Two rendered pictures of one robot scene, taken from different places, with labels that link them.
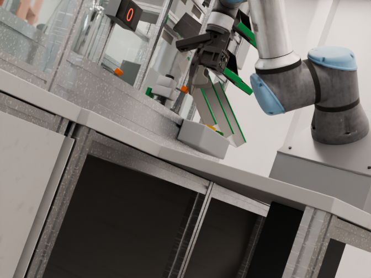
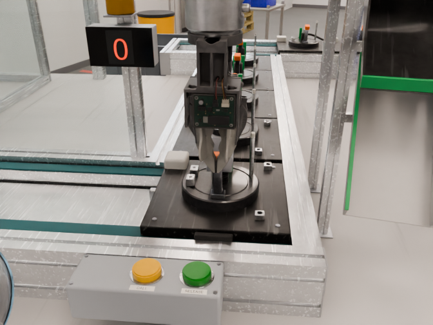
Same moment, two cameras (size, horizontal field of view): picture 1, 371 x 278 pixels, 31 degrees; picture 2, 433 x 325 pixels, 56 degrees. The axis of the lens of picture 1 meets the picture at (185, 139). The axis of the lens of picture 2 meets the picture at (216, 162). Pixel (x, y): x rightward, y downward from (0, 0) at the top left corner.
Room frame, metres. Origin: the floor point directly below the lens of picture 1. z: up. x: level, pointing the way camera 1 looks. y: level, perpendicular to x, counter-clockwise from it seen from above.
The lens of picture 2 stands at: (1.78, -0.50, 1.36)
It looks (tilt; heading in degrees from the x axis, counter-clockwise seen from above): 27 degrees down; 71
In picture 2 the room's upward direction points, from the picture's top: straight up
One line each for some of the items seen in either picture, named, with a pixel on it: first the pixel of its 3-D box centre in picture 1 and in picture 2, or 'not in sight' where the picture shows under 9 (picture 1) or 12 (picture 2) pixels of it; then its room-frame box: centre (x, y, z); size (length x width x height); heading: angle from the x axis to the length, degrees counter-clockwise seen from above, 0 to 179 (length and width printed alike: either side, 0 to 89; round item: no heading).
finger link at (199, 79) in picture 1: (199, 80); (204, 149); (1.95, 0.02, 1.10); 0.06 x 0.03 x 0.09; 66
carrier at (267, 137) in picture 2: not in sight; (229, 118); (2.11, 0.34, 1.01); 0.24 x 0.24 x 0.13; 66
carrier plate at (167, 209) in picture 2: not in sight; (220, 195); (2.00, 0.11, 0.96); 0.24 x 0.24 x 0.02; 66
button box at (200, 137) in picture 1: (204, 139); (148, 289); (1.84, -0.05, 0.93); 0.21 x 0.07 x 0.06; 156
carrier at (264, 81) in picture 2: not in sight; (238, 66); (2.31, 0.79, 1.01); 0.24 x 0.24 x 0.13; 66
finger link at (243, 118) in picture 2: not in sight; (230, 115); (1.99, 0.02, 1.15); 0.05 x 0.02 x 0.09; 156
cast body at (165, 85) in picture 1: (163, 85); (221, 143); (2.01, 0.12, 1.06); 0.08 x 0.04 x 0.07; 66
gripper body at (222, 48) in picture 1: (213, 49); (214, 78); (1.96, 0.01, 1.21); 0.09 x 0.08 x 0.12; 66
